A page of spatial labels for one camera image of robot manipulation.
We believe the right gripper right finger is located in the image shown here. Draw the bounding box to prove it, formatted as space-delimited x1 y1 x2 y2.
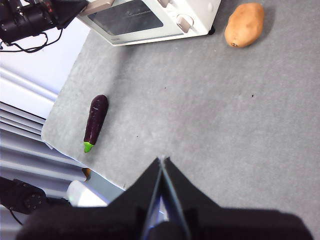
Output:
161 156 315 240

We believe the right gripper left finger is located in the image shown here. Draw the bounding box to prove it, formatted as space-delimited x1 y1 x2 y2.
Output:
14 156 161 240

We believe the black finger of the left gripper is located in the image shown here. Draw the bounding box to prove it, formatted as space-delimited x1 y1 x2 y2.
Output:
51 0 89 30

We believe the glass oven door with handle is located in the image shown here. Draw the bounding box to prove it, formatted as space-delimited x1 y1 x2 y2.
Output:
76 0 186 47

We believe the brown potato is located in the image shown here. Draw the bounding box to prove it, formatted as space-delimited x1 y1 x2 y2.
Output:
224 2 265 49

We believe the cream white toaster oven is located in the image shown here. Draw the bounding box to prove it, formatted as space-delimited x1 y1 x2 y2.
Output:
76 0 223 47

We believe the white cylindrical object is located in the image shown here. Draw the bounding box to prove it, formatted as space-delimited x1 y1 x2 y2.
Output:
66 180 109 208

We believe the purple eggplant with green stem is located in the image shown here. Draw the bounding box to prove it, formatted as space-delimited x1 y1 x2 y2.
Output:
83 94 109 154

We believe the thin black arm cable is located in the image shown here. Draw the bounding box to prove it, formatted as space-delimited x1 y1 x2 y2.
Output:
0 28 64 54

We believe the grey aluminium frame beam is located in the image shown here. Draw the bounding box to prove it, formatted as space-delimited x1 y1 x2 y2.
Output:
0 129 89 182

